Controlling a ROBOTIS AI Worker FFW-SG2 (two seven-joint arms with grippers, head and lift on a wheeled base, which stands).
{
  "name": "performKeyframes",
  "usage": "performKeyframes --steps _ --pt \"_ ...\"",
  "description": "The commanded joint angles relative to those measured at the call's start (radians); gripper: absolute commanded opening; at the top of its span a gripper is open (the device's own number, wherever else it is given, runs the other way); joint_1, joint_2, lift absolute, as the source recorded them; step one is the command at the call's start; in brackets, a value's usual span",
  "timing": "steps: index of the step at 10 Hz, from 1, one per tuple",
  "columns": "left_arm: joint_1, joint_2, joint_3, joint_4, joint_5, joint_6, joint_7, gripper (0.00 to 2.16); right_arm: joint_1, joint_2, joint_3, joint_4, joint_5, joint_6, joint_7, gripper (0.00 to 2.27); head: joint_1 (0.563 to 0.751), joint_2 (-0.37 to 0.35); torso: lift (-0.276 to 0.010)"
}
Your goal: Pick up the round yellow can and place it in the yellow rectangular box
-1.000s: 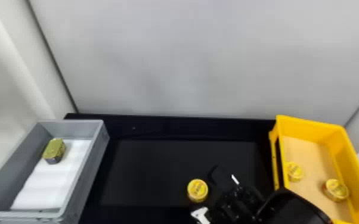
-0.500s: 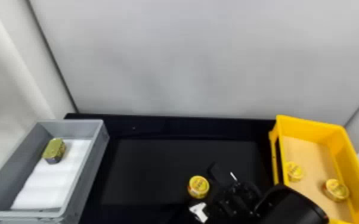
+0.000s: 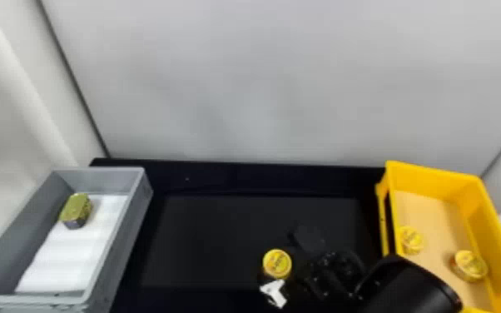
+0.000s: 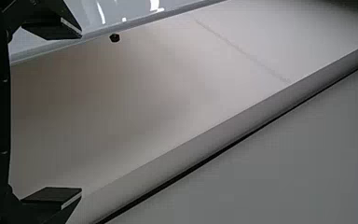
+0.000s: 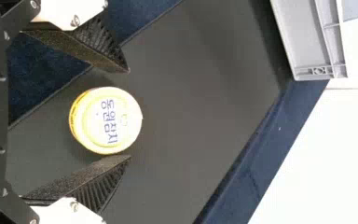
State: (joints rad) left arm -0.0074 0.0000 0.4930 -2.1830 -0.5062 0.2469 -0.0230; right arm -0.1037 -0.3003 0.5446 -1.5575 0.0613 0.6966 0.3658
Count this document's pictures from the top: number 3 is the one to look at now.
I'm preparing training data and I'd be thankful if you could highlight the white foam pad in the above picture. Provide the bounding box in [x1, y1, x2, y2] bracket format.
[13, 193, 130, 296]

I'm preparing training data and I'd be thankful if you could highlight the black mat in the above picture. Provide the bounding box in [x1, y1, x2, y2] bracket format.
[140, 194, 376, 291]

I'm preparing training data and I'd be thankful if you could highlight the yellow box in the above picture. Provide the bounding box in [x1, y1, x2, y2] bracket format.
[374, 159, 501, 313]

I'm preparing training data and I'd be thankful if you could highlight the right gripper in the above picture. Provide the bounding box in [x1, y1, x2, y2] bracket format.
[257, 249, 368, 310]

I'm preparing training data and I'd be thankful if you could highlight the grey crate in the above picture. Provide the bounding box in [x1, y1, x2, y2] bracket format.
[0, 166, 155, 313]

